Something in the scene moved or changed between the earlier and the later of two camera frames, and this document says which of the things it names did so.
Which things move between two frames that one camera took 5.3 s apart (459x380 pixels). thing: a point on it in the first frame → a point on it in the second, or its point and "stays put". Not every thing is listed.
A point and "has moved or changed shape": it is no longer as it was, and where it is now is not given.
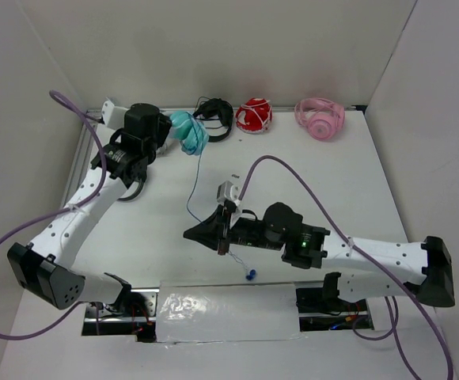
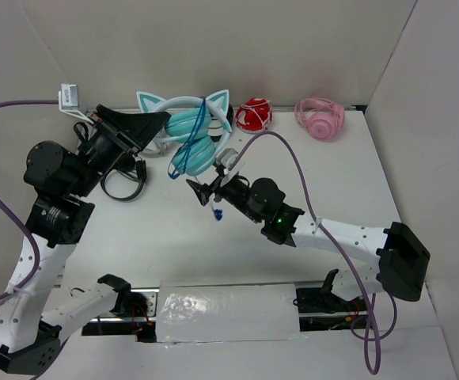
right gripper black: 210,230 → 202,190
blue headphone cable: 250,274 → 218,214
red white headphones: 255,115 stays put
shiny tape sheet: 206,312 stays put
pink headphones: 323,118 stays put
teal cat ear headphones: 187,129 has moved or changed shape
